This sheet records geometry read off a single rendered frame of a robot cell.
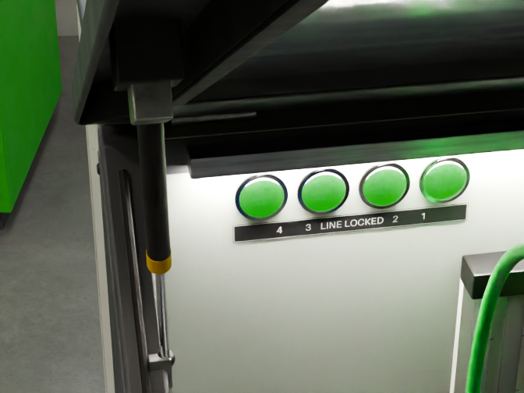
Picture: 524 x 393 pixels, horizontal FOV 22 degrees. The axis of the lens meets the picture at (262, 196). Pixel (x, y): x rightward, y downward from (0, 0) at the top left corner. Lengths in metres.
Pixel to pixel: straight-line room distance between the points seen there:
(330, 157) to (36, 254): 2.60
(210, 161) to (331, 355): 0.29
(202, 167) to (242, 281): 0.16
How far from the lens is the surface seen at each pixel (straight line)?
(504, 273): 1.20
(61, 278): 3.65
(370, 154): 1.22
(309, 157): 1.21
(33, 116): 4.06
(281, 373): 1.38
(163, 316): 1.08
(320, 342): 1.36
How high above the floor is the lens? 2.01
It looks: 30 degrees down
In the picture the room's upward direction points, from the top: straight up
